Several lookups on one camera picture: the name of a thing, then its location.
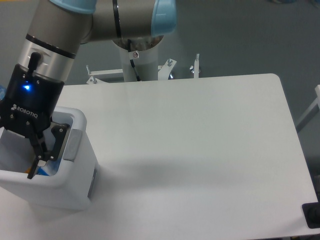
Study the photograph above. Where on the black table clamp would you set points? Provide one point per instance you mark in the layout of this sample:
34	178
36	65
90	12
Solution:
312	214

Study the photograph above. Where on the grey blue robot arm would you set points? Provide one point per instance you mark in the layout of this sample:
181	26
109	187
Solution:
57	30

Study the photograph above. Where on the blue patterned object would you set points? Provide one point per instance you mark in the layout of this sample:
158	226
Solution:
2	92

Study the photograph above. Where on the white base bracket frame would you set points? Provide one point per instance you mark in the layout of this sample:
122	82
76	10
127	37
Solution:
134	73

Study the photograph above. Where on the white furniture leg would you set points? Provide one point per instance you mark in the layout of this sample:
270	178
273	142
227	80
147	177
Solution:
310	112

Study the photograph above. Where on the white trash can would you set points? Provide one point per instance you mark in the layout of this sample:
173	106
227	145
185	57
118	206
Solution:
68	181

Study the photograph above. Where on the blue orange snack wrapper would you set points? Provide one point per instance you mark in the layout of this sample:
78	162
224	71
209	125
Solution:
41	171

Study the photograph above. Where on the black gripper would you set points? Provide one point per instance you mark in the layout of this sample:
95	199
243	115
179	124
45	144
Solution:
26	110

